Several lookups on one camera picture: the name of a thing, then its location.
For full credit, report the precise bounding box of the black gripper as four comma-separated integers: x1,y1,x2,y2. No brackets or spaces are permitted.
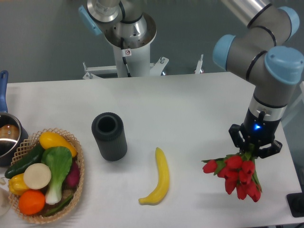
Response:
228,109,283,159

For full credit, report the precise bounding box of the red tulip bouquet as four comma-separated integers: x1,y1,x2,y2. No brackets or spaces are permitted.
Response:
202,145,262,202

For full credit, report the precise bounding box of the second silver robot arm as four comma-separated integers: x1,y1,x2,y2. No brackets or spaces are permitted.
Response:
78,0,157,49

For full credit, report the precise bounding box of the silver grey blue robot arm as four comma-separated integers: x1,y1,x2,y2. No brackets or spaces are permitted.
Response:
213,0,304,158

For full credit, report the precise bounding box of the dark grey ribbed vase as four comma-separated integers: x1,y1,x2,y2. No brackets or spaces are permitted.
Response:
91,112,127,162

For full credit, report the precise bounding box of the black device at edge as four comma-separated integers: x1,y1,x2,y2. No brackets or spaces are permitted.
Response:
286,192,304,218

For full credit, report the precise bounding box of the yellow banana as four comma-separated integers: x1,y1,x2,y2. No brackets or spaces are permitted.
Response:
138,147,170,205

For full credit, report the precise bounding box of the purple sweet potato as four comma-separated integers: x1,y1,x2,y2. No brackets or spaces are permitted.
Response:
65,161,80,188

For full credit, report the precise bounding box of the green chili pepper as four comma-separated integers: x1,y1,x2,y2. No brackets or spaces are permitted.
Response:
42,194,73,217

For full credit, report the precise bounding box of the green bok choy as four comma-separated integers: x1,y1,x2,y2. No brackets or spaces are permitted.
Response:
41,146,72,205

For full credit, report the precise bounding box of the woven wicker basket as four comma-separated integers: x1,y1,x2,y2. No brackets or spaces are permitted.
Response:
9,128,85,224

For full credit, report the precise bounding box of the yellow squash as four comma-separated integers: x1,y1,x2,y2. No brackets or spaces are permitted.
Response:
39,131,77,158

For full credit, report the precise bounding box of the green cucumber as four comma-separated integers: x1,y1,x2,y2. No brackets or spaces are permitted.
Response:
4,143,45,179

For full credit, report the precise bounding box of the white round radish slice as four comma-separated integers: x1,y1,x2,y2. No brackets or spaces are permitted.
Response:
23,163,51,190

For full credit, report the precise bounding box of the orange fruit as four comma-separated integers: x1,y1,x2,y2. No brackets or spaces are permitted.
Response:
18,190,45,215

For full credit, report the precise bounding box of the yellow bell pepper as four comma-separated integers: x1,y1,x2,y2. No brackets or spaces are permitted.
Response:
9,173,29,196

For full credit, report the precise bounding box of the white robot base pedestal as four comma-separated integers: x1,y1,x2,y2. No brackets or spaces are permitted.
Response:
83,44,169,79

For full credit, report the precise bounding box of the blue handled steel saucepan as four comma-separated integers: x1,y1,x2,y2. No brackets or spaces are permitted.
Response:
0,70,28,167

